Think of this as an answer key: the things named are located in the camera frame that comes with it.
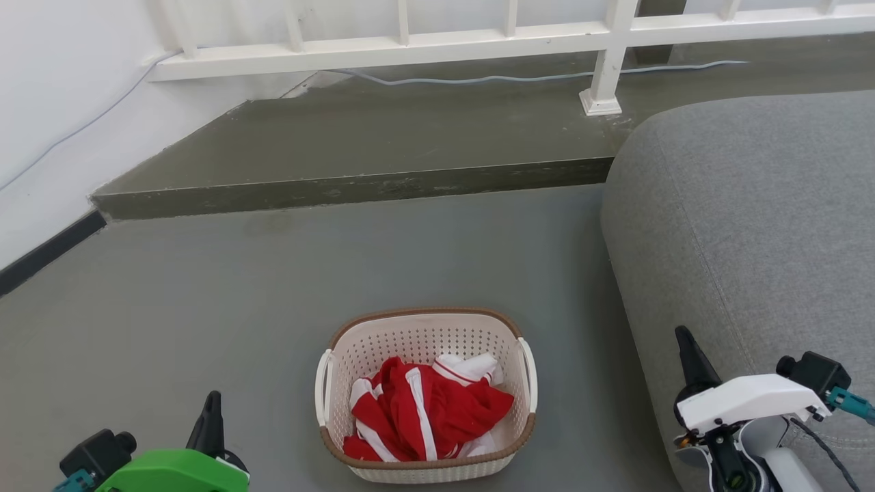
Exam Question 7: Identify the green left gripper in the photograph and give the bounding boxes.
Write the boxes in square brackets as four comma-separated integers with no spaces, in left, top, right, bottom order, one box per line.
[94,390,251,492]

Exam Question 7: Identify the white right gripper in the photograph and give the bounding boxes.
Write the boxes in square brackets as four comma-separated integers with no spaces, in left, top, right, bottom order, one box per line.
[673,325,833,438]

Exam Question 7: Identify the cream perforated plastic laundry basket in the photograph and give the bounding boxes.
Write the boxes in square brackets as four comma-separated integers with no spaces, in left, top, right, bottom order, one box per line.
[314,307,539,484]

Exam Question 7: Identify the grey fabric sofa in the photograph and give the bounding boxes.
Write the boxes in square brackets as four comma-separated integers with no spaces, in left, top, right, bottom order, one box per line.
[601,91,875,492]

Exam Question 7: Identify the red and white garment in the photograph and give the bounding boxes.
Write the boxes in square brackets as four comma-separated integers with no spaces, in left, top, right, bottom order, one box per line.
[342,353,515,462]

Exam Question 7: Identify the black baseboard strip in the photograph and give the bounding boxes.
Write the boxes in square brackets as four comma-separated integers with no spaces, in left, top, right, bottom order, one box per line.
[0,210,108,297]

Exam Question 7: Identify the raised concrete step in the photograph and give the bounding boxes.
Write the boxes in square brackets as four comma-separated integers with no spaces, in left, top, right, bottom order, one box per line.
[91,34,875,221]

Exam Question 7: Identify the white wooden railing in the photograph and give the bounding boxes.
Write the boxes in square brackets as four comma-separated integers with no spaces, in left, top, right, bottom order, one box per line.
[147,0,875,115]

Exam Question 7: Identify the teal left camera connector cable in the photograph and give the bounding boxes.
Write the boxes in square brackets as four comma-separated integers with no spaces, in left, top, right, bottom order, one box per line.
[52,469,98,492]

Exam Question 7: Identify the teal camera connector cable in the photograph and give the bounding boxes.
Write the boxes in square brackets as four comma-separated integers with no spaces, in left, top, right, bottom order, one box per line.
[826,387,875,428]
[52,469,98,492]

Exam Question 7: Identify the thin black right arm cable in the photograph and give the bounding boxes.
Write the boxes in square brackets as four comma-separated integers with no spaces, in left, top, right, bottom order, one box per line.
[787,417,863,492]

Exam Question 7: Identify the teal right camera connector cable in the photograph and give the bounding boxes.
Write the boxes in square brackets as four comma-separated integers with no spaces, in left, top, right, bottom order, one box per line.
[826,387,875,428]

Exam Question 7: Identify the thin grey cable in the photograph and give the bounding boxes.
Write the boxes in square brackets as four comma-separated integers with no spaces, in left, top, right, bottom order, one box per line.
[0,49,749,191]

